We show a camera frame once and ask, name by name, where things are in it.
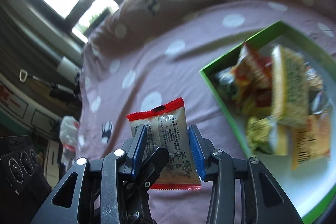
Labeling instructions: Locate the white plastic bag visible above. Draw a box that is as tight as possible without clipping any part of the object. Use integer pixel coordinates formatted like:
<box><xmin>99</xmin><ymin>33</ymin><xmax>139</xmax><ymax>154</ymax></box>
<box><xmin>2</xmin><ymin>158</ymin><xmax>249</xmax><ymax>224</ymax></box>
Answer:
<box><xmin>59</xmin><ymin>116</ymin><xmax>80</xmax><ymax>171</ymax></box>

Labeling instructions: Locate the soda cracker pack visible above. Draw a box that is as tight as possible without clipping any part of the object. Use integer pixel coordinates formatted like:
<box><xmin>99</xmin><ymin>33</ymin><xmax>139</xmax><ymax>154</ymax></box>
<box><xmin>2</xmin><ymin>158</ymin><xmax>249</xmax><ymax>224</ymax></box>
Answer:
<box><xmin>271</xmin><ymin>44</ymin><xmax>309</xmax><ymax>128</ymax></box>

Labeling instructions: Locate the orange panda snack packet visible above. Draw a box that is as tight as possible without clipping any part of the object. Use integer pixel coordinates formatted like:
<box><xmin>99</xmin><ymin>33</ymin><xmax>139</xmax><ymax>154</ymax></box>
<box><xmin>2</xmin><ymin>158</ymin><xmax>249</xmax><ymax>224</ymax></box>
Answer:
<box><xmin>231</xmin><ymin>43</ymin><xmax>272</xmax><ymax>106</ymax></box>

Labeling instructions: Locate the yellow green snack packet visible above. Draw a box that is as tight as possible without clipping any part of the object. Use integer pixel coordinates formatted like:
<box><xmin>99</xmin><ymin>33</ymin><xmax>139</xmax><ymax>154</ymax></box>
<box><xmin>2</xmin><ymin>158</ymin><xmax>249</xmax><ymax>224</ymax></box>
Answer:
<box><xmin>236</xmin><ymin>94</ymin><xmax>272</xmax><ymax>118</ymax></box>

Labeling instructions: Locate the green white cardboard box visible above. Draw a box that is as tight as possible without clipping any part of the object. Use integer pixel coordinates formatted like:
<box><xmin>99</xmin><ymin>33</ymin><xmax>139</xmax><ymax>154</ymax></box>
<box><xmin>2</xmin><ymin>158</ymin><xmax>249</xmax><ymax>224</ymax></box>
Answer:
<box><xmin>199</xmin><ymin>20</ymin><xmax>336</xmax><ymax>224</ymax></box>

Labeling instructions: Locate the white snack packet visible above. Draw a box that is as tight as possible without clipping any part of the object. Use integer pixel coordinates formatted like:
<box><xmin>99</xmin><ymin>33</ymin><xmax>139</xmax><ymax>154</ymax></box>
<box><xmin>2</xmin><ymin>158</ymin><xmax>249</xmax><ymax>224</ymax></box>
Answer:
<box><xmin>305</xmin><ymin>63</ymin><xmax>330</xmax><ymax>115</ymax></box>

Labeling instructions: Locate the pink polka dot cloth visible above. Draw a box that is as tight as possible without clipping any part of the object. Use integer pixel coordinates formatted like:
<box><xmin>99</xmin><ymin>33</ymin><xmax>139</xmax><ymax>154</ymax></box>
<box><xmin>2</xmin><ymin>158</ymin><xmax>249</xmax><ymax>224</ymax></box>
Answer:
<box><xmin>76</xmin><ymin>0</ymin><xmax>336</xmax><ymax>224</ymax></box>

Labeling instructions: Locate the red panda snack packet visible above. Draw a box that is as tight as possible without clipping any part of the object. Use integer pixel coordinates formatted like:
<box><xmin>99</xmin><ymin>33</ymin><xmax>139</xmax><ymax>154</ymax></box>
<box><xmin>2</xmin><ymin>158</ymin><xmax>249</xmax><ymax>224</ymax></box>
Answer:
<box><xmin>214</xmin><ymin>66</ymin><xmax>245</xmax><ymax>102</ymax></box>

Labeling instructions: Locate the orange rice cracker packet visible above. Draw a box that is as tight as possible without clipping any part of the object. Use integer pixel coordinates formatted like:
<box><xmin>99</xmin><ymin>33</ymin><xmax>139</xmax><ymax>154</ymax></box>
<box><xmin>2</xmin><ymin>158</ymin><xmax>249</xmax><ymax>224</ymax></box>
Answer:
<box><xmin>291</xmin><ymin>110</ymin><xmax>331</xmax><ymax>170</ymax></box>

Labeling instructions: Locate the red-edged silver snack packet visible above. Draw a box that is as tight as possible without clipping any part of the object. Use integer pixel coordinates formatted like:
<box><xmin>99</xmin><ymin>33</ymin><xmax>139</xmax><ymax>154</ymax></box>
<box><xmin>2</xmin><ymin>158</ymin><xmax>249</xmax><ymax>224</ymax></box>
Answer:
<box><xmin>126</xmin><ymin>97</ymin><xmax>202</xmax><ymax>190</ymax></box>

